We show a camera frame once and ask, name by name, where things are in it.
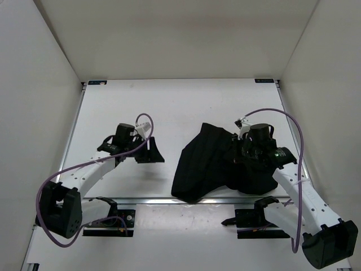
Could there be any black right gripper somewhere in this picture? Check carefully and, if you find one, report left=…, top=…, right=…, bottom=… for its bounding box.
left=223, top=134, right=261, bottom=164

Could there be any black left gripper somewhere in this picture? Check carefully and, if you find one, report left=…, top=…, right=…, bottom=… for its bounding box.
left=127, top=135, right=166, bottom=163

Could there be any black pleated skirt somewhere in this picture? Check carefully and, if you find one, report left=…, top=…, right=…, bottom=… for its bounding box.
left=171, top=123, right=278, bottom=203

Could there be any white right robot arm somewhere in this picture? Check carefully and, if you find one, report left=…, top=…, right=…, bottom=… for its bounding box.
left=232, top=119, right=358, bottom=269

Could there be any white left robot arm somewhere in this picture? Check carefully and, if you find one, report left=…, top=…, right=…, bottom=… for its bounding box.
left=36, top=121, right=165, bottom=241

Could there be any right corner label sticker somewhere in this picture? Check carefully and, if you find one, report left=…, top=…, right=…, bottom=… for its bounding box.
left=254, top=78, right=275, bottom=84

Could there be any corner label sticker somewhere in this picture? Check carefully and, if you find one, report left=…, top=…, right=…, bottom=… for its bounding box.
left=87, top=80, right=107, bottom=85
left=254, top=78, right=275, bottom=84

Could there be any left corner label sticker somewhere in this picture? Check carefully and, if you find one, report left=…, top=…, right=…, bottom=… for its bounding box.
left=87, top=80, right=107, bottom=85

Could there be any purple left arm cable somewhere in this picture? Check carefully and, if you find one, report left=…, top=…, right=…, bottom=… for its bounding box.
left=35, top=113, right=155, bottom=248

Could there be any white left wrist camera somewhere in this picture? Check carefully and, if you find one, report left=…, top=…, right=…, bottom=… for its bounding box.
left=135, top=122, right=152, bottom=139

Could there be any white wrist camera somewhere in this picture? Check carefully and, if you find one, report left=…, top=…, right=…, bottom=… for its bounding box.
left=235, top=117, right=253, bottom=140
left=135, top=122, right=152, bottom=139

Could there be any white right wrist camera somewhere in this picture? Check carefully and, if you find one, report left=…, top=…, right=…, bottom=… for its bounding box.
left=235, top=117, right=253, bottom=140

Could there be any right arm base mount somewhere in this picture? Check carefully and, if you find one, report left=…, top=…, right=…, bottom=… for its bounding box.
left=221, top=209, right=290, bottom=239

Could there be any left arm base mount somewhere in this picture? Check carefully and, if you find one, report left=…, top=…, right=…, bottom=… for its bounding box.
left=82, top=205, right=136, bottom=238

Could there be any aluminium table rail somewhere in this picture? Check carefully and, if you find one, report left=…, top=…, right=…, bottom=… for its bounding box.
left=81, top=197, right=285, bottom=206

